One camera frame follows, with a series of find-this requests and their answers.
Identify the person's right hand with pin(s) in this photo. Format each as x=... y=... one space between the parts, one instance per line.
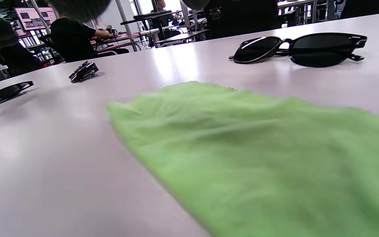
x=77 y=10

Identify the black sunglasses gold metal bridge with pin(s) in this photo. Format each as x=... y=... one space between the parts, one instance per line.
x=84 y=70

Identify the black thin-armed sunglasses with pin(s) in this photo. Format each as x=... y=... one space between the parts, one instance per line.
x=5 y=92

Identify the green cleaning cloth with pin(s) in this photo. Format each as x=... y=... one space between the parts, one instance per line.
x=258 y=158

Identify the black thick-framed sunglasses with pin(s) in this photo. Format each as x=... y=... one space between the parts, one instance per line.
x=321 y=46

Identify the pink-screen monitor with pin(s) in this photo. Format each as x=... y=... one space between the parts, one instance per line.
x=28 y=18
x=49 y=14

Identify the red-edged desk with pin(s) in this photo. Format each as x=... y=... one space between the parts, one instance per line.
x=117 y=42

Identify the grey office desk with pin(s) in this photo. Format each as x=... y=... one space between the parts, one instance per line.
x=179 y=37

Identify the black office chair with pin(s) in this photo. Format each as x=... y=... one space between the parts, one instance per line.
x=370 y=8
x=242 y=19

